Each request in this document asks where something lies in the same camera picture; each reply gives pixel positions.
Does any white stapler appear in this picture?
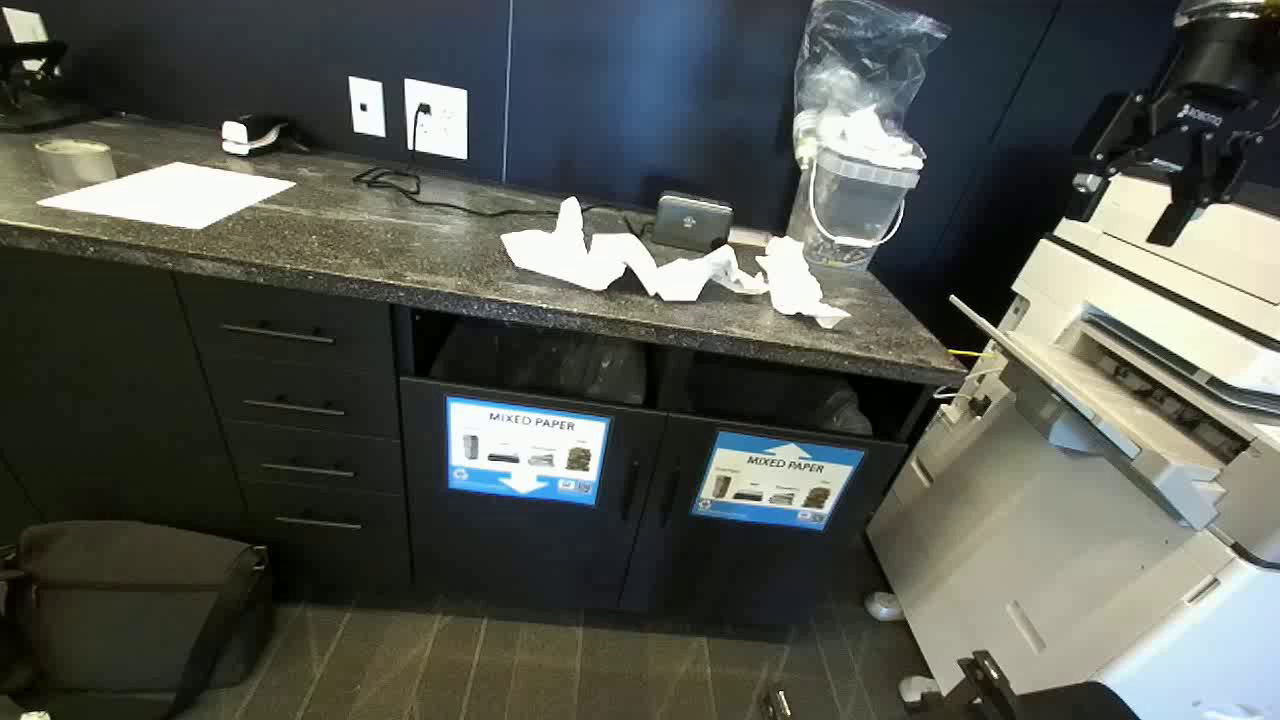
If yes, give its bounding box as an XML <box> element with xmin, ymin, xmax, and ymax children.
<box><xmin>221</xmin><ymin>117</ymin><xmax>282</xmax><ymax>158</ymax></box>

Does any left black bin door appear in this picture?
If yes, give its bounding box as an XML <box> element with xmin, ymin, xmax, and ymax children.
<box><xmin>400</xmin><ymin>376</ymin><xmax>663</xmax><ymax>609</ymax></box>

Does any blue mixed paper sign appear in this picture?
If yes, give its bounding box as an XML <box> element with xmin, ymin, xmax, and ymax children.
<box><xmin>443</xmin><ymin>396</ymin><xmax>610</xmax><ymax>510</ymax></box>
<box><xmin>690</xmin><ymin>434</ymin><xmax>863</xmax><ymax>533</ymax></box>

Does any white paper sheet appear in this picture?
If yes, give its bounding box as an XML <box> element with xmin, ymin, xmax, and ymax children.
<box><xmin>44</xmin><ymin>162</ymin><xmax>288</xmax><ymax>233</ymax></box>

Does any white wall outlet plate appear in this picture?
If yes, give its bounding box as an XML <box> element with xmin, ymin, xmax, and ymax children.
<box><xmin>405</xmin><ymin>80</ymin><xmax>468</xmax><ymax>162</ymax></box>

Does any clear plastic bucket with bag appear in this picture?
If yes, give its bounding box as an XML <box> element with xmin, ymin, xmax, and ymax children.
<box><xmin>787</xmin><ymin>0</ymin><xmax>948</xmax><ymax>265</ymax></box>

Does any blue mixed paper sign left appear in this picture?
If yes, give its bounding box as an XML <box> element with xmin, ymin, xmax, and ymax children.
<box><xmin>443</xmin><ymin>396</ymin><xmax>610</xmax><ymax>510</ymax></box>

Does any dark drawer cabinet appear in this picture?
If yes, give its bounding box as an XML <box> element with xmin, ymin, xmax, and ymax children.
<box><xmin>180</xmin><ymin>279</ymin><xmax>411</xmax><ymax>597</ymax></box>

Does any black desk phone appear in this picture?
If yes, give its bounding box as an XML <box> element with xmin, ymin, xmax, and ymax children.
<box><xmin>0</xmin><ymin>0</ymin><xmax>96</xmax><ymax>134</ymax></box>

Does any black shoulder bag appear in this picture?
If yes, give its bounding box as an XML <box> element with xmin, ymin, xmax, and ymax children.
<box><xmin>0</xmin><ymin>519</ymin><xmax>271</xmax><ymax>720</ymax></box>

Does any black power cable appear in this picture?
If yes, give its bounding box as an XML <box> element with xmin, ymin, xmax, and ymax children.
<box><xmin>349</xmin><ymin>102</ymin><xmax>563</xmax><ymax>225</ymax></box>

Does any blue mixed paper sign right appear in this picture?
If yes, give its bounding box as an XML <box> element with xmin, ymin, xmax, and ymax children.
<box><xmin>690</xmin><ymin>434</ymin><xmax>863</xmax><ymax>533</ymax></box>

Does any black bin door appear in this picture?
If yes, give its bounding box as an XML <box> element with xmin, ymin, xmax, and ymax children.
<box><xmin>400</xmin><ymin>376</ymin><xmax>663</xmax><ymax>609</ymax></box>
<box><xmin>625</xmin><ymin>418</ymin><xmax>904</xmax><ymax>625</ymax></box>

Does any right black bin door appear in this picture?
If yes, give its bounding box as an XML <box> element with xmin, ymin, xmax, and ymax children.
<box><xmin>625</xmin><ymin>418</ymin><xmax>904</xmax><ymax>625</ymax></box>

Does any white tissue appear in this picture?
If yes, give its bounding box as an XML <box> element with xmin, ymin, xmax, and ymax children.
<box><xmin>499</xmin><ymin>197</ymin><xmax>762</xmax><ymax>304</ymax></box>
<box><xmin>727</xmin><ymin>235</ymin><xmax>848</xmax><ymax>330</ymax></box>

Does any small grey box device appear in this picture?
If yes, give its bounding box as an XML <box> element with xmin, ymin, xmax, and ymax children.
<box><xmin>653</xmin><ymin>193</ymin><xmax>731</xmax><ymax>253</ymax></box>

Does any large white printer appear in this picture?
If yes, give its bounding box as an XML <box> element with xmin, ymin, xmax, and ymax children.
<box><xmin>869</xmin><ymin>176</ymin><xmax>1280</xmax><ymax>720</ymax></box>

